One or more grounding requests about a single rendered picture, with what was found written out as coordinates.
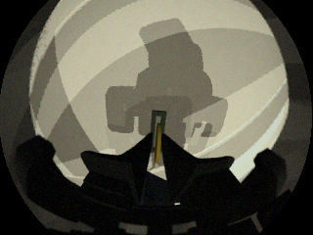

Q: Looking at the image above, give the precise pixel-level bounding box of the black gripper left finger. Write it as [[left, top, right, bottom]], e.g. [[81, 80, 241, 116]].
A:
[[81, 132, 153, 203]]

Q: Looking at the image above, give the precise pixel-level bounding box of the dark green flat bar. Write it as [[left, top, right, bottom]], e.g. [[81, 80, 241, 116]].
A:
[[150, 111, 167, 152]]

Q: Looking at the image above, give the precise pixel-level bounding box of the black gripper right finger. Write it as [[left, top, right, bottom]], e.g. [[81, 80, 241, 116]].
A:
[[161, 133, 235, 204]]

